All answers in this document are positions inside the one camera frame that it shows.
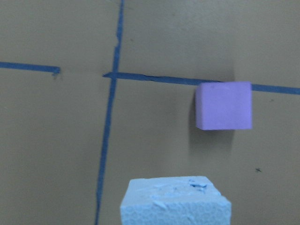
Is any light blue foam block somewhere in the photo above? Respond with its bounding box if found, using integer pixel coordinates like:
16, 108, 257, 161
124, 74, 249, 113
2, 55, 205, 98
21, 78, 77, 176
120, 176, 232, 225

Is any purple foam block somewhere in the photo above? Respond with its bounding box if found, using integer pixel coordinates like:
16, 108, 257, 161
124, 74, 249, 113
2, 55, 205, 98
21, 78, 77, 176
195, 81, 252, 130

